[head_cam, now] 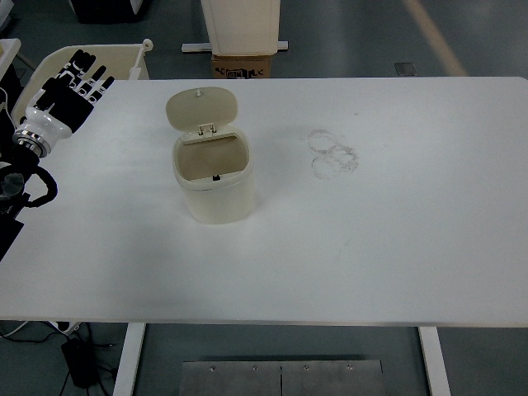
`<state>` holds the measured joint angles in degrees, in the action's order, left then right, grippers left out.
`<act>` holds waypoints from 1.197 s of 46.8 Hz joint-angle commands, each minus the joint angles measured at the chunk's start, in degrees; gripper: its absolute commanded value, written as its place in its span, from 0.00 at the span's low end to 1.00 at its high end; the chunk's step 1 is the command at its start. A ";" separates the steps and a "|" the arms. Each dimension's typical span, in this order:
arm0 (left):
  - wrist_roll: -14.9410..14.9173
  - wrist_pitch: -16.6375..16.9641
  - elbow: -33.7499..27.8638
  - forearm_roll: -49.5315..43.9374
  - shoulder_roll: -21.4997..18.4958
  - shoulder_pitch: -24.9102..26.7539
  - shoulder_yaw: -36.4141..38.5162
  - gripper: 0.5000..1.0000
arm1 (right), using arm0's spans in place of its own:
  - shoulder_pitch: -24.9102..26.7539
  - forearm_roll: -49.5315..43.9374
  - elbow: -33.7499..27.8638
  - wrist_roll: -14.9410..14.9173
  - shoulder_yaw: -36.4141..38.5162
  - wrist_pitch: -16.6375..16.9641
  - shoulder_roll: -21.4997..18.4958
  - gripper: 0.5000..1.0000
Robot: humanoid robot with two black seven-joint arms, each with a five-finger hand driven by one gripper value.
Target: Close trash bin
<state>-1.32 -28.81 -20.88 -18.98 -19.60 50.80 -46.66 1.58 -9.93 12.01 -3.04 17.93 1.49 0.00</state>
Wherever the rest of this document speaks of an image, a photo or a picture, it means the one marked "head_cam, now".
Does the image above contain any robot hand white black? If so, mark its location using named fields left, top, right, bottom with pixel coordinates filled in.
left=18, top=49, right=116, bottom=144

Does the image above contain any small cream trash bin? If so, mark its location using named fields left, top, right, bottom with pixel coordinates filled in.
left=164, top=87, right=257, bottom=226

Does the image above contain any tall cream bin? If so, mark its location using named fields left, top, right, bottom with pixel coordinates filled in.
left=200, top=0, right=283, bottom=56

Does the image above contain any black box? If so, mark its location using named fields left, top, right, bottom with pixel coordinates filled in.
left=68, top=0, right=152, bottom=25

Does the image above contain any white floor foot bar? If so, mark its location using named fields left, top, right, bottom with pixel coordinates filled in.
left=181, top=40, right=290, bottom=54

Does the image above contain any brown cardboard box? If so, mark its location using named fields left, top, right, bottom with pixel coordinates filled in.
left=210, top=53, right=274, bottom=79

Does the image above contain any white power strip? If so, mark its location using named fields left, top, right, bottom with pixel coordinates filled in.
left=48, top=320, right=82, bottom=333

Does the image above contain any black power adapter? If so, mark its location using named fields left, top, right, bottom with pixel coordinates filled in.
left=60, top=337, right=101, bottom=389

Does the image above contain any white table leg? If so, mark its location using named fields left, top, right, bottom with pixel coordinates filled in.
left=417, top=326, right=453, bottom=396
left=111, top=323, right=147, bottom=396

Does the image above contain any grey metal plate with screws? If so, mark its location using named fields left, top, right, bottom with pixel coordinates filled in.
left=178, top=359, right=385, bottom=396

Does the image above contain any black cable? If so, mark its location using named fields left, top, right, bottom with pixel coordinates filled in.
left=0, top=323, right=117, bottom=396

